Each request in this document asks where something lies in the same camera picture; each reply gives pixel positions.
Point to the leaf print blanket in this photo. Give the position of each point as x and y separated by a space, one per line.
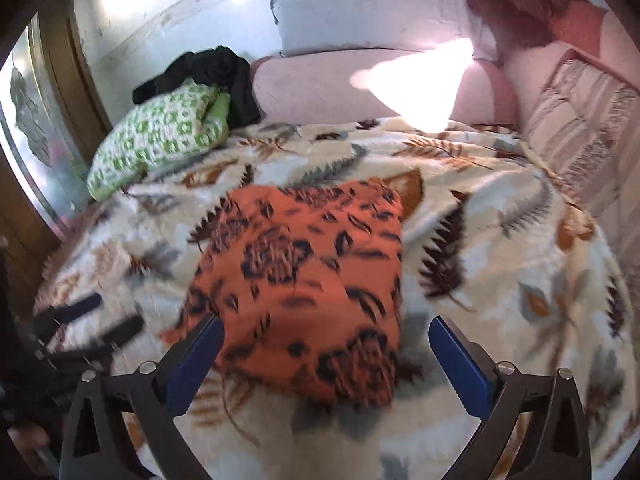
475 200

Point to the wooden stained glass door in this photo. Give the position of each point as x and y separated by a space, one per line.
45 125

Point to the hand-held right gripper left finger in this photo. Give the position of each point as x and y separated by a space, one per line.
197 360

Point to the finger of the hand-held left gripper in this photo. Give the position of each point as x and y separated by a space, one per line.
122 330
75 310

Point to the black garment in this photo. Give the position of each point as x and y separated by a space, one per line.
220 75

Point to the green checkered pillow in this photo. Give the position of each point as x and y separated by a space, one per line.
160 135

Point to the brown furry cushion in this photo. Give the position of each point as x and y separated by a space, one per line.
525 5

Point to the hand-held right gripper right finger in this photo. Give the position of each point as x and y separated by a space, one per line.
457 365

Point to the grey pillow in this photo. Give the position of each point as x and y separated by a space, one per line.
370 5

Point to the striped floral sofa cushion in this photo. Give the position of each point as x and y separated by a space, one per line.
590 125

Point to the orange floral shirt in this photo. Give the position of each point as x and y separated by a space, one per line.
300 285

